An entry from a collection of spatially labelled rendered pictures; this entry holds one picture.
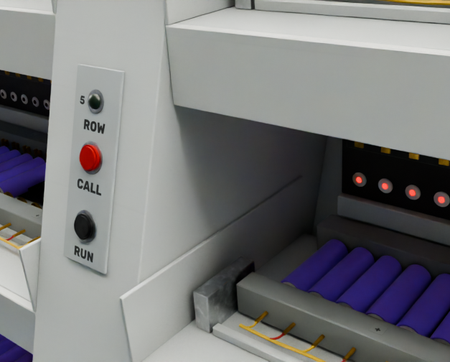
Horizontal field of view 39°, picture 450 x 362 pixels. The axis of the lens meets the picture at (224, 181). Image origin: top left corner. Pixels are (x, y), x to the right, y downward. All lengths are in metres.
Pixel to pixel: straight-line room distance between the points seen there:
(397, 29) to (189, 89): 0.11
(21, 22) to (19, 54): 0.03
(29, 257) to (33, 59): 0.13
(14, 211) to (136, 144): 0.21
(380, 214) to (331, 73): 0.20
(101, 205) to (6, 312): 0.15
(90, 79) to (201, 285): 0.15
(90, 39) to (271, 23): 0.12
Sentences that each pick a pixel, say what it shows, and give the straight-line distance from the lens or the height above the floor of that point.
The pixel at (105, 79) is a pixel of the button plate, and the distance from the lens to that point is 0.38.
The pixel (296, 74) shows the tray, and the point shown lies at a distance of 0.31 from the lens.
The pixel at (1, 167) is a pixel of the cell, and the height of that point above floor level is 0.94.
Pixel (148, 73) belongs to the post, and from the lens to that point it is 0.36.
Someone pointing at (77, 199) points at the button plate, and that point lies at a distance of 0.41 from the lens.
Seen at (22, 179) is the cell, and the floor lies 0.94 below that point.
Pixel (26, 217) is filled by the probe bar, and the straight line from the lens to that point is 0.54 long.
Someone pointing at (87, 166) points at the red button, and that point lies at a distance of 0.39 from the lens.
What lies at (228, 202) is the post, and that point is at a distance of 0.42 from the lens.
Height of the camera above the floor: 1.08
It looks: 11 degrees down
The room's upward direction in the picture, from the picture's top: 7 degrees clockwise
